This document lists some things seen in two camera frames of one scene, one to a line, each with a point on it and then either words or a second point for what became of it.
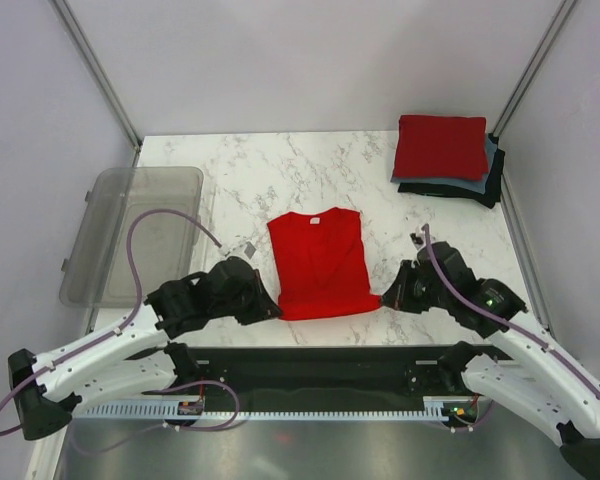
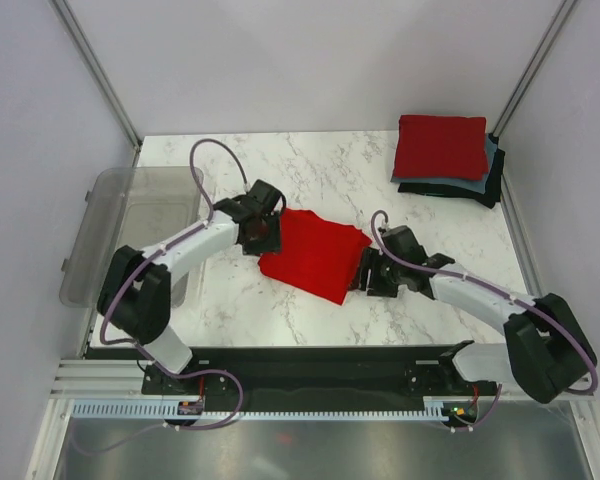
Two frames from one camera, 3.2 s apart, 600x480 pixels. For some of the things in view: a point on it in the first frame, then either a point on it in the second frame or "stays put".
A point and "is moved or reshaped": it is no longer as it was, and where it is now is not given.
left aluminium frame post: x=101 y=73 stays put
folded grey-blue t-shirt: x=475 y=186 stays put
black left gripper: x=264 y=307 to x=272 y=244
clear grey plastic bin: x=97 y=271 stays put
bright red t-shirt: x=320 y=264 is moved or reshaped
